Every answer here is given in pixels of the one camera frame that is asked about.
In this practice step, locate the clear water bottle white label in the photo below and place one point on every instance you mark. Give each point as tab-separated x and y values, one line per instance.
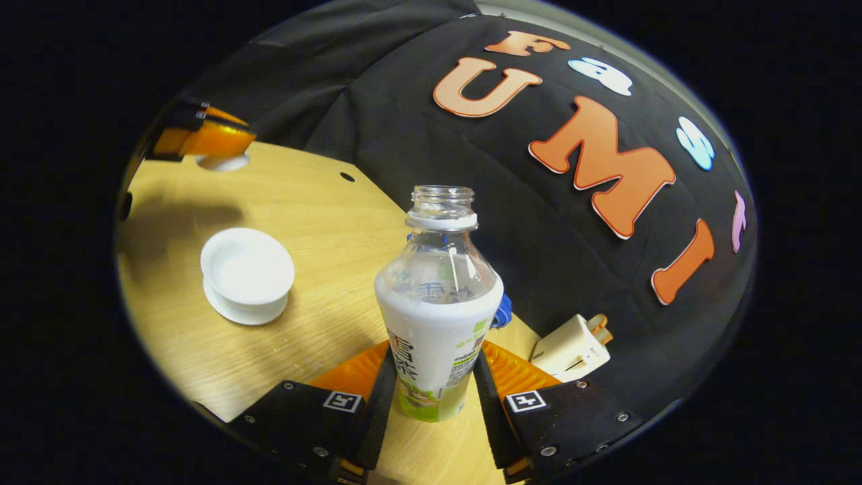
438	323

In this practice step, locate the black backdrop cloth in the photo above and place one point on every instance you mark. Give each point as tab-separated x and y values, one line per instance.
539	269

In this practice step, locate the white toaster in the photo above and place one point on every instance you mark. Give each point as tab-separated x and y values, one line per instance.
569	350

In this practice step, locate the white teacup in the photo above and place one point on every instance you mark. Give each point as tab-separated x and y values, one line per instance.
248	269

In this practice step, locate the blue towel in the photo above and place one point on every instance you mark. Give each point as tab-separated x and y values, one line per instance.
504	311

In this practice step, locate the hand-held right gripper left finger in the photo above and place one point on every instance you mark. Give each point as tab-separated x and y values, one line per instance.
377	417

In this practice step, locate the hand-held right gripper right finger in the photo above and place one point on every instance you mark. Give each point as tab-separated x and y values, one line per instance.
495	417

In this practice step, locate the toast bread slice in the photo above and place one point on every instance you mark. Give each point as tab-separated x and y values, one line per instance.
598	321
605	335

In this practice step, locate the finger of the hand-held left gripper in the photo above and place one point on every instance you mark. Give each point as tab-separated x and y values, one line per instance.
215	138

